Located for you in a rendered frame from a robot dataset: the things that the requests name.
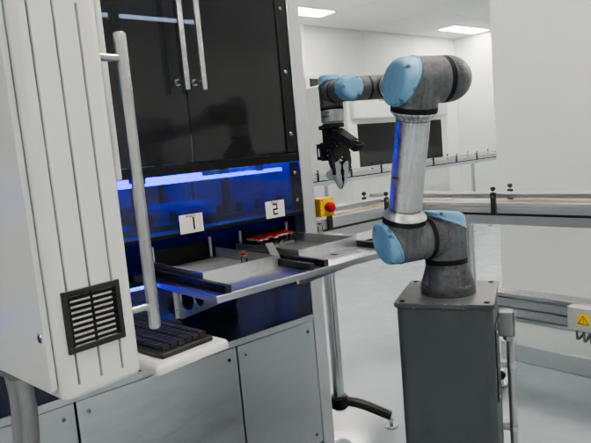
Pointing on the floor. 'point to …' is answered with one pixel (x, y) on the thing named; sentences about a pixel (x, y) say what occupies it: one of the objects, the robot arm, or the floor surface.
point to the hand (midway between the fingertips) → (342, 185)
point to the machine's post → (304, 221)
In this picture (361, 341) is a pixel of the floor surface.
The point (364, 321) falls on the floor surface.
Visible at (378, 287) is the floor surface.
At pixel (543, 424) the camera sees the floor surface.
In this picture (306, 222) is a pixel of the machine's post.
